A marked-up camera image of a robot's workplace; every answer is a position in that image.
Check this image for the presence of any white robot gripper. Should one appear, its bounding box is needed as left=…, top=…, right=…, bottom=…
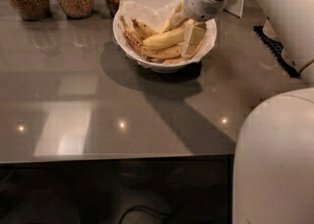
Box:
left=169, top=0, right=225, bottom=59

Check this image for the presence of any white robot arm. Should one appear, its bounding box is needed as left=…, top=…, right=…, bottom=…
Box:
left=183, top=0, right=314, bottom=224

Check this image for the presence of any top upright yellow banana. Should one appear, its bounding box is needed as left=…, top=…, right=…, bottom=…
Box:
left=158, top=2, right=189, bottom=34

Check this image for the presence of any large middle yellow banana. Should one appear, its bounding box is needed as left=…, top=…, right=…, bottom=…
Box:
left=143, top=26, right=185, bottom=49

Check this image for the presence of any long spotted bottom banana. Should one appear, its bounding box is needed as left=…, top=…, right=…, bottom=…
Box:
left=119, top=15, right=184, bottom=60

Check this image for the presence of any white ceramic bowl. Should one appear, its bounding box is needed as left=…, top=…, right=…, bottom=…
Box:
left=112, top=0, right=218, bottom=74

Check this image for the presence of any white paper bowl liner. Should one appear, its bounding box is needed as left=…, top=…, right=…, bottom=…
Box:
left=117, top=0, right=217, bottom=69

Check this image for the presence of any spotted right banana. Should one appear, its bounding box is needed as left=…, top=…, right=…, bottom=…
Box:
left=162, top=39, right=204, bottom=66

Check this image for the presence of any small spotted left banana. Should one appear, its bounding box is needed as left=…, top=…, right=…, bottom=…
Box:
left=131, top=19, right=157, bottom=39

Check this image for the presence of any white sign stand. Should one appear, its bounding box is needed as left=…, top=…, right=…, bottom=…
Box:
left=225, top=0, right=244, bottom=18

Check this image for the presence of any stack of white paper bowls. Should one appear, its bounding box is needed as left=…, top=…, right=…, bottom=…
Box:
left=262, top=20, right=280, bottom=41

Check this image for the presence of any black rubber mat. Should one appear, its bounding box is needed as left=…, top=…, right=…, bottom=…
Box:
left=253, top=26, right=299, bottom=78

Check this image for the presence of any black floor cable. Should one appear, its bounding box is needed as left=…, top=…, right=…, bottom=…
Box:
left=117, top=203, right=180, bottom=224

